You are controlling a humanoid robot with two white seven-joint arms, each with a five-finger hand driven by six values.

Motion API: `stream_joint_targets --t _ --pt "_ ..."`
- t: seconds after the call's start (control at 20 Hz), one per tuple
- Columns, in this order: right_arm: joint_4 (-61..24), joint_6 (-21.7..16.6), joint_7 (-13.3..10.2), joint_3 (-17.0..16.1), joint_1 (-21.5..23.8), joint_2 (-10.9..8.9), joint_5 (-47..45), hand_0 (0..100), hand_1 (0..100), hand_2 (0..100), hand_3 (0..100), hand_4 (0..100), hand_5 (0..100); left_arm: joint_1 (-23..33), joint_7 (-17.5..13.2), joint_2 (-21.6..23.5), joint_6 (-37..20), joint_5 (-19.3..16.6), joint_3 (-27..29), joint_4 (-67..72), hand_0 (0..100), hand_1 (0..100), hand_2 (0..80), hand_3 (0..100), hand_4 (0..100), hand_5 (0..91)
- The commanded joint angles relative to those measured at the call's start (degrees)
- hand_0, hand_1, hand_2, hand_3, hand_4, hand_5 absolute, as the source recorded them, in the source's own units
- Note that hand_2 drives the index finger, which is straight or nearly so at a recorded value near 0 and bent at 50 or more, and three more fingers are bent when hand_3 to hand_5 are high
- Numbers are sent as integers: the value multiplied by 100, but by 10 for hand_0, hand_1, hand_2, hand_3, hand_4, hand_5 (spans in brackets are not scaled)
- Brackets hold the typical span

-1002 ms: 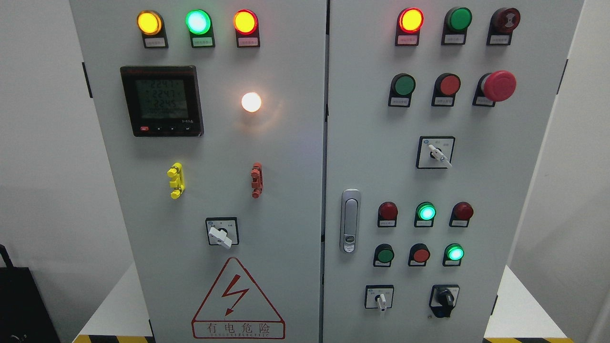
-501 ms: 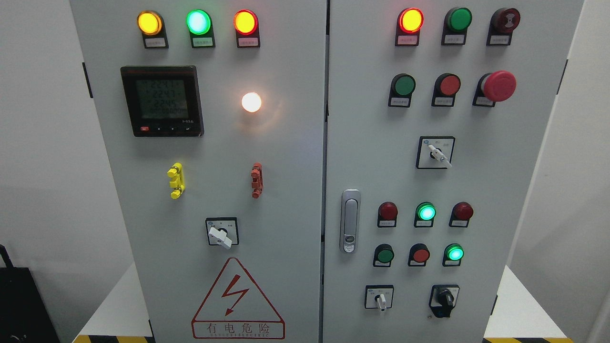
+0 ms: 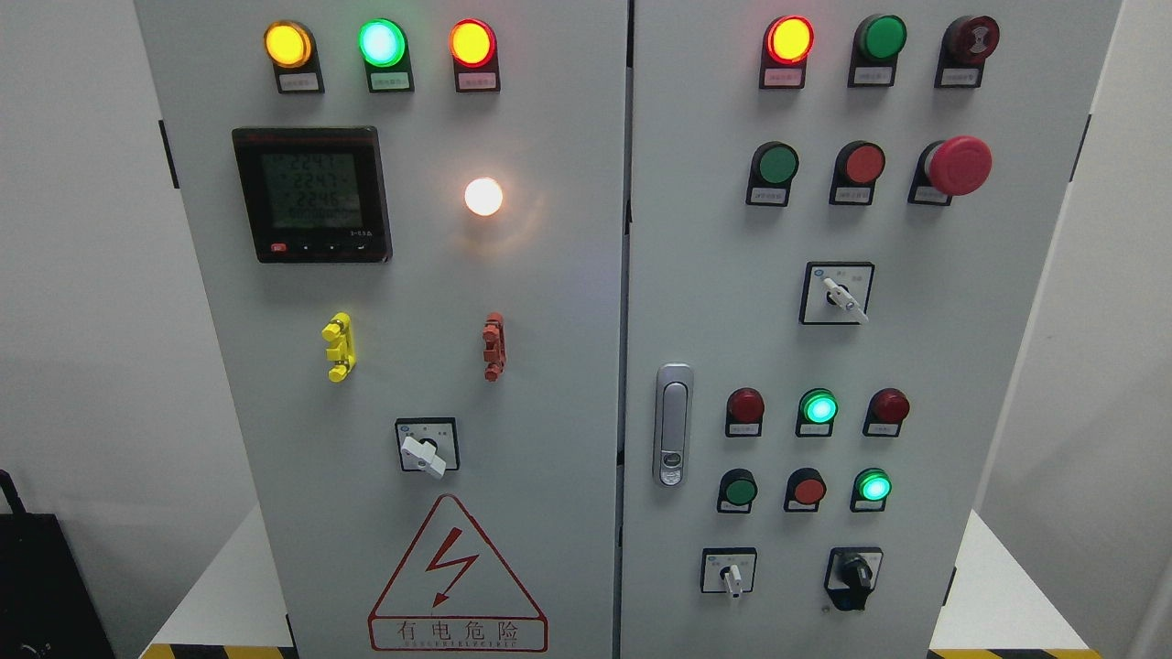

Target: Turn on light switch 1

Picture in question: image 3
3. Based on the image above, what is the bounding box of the green lit button lower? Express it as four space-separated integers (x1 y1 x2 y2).
850 467 892 512

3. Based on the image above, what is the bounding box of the green push button lower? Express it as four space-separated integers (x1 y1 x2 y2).
716 468 759 514

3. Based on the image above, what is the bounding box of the left grey cabinet door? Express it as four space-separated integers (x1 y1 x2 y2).
135 1 628 658

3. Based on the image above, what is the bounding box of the red electric hazard warning sticker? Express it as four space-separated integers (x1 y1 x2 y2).
368 492 548 654

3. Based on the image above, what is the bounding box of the silver door handle lock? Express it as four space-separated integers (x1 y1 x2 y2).
653 364 694 487

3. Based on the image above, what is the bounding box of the green unlit indicator top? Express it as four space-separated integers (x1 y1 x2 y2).
847 14 907 88

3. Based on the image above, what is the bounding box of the dark red indicator right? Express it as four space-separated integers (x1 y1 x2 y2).
863 387 911 439

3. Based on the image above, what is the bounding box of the white rotary switch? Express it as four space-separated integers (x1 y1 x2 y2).
799 260 875 325
700 546 757 600

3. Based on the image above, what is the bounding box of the green push button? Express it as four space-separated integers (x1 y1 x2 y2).
745 141 799 206
716 468 759 514

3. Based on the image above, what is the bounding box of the red push button lower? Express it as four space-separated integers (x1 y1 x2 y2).
783 467 826 512

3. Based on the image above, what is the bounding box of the yellow indicator light top left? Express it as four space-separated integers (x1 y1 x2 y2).
264 20 325 93

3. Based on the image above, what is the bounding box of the red-ringed orange indicator light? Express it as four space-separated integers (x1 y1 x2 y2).
449 16 500 91

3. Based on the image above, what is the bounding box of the white rotary switch upper right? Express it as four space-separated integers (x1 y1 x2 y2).
799 260 875 325

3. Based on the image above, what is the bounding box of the dark red indicator left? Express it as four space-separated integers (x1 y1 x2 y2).
724 387 765 439

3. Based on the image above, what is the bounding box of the right grey cabinet door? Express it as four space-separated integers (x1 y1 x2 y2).
620 1 1120 658

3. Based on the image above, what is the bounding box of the white rotary switch lower right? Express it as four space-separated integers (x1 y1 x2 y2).
700 546 757 600

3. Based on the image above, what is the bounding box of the dark red buzzer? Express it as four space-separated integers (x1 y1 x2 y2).
934 16 1000 89

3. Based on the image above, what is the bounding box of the dark red indicator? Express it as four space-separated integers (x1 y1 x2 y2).
863 387 911 439
724 387 765 439

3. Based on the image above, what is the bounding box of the green lit indicator light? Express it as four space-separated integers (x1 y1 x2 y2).
357 16 414 93

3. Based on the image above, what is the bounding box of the red lit indicator right door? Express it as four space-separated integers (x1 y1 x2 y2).
759 14 815 89

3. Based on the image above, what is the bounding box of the red push button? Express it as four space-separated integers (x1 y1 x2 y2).
783 467 826 512
829 140 886 206

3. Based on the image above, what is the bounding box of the black digital power meter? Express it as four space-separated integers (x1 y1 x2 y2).
232 125 393 264

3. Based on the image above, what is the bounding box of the green push button upper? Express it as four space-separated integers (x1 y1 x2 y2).
745 141 799 206

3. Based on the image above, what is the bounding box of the red emergency stop mushroom button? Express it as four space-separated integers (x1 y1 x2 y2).
907 136 993 206

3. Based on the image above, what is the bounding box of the white-handled rotary switch door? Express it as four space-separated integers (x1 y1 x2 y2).
395 416 461 480

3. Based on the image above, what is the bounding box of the grey cabinet door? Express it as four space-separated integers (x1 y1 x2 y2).
135 1 628 658
620 1 1120 658

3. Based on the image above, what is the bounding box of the red push button upper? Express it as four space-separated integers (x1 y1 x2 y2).
829 140 886 206

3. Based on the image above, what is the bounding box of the clear round lamp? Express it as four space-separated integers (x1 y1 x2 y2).
463 177 504 217

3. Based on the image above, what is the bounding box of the black bag at left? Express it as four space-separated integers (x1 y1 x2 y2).
1 471 114 658

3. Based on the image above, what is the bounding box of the black knob selector switch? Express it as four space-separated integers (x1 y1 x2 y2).
824 546 884 610

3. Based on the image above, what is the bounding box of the green lit indicator middle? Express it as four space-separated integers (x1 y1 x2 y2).
795 387 839 439

